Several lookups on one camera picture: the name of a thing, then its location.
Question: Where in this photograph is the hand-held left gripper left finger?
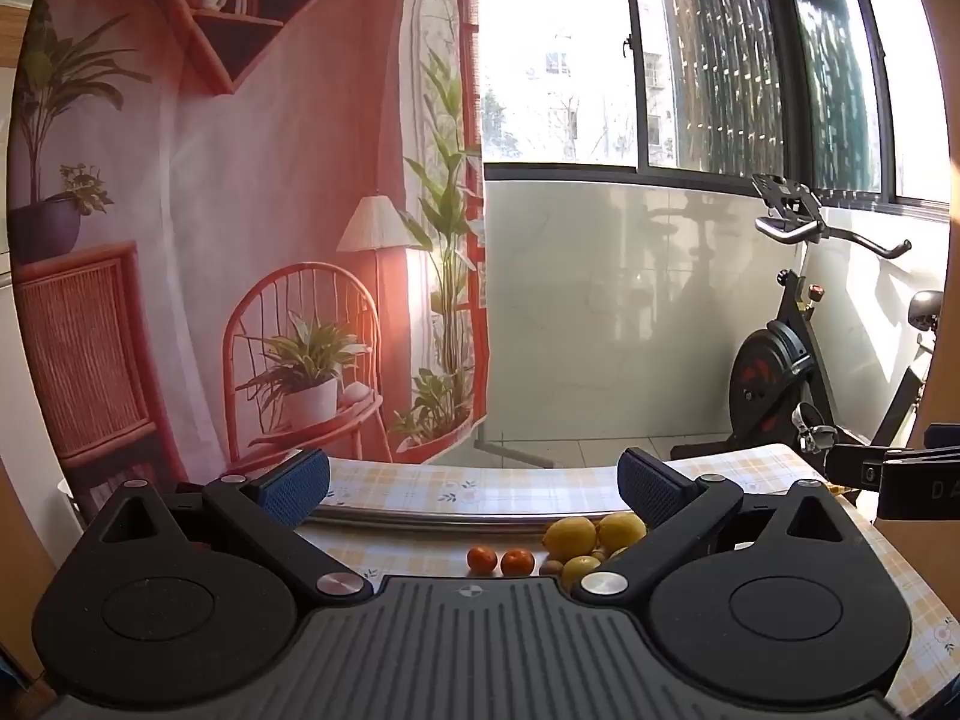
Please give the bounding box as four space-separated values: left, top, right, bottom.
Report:
79 450 374 605

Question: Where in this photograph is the telescopic metal pole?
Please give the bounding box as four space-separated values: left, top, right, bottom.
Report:
310 484 863 535

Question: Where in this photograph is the printed room backdrop cloth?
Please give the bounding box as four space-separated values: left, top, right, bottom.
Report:
6 0 493 526

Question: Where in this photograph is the black exercise bike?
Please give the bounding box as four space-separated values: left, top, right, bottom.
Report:
670 172 947 467

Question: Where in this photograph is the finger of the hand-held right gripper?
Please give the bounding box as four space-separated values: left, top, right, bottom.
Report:
823 444 887 494

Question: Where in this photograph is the dark framed window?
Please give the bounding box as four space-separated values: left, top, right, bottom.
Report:
442 0 955 224

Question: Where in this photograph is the yellow lemon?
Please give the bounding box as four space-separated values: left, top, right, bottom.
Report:
543 518 599 562
561 556 602 593
597 511 647 553

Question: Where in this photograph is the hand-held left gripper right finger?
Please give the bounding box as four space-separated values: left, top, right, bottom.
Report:
574 448 862 605

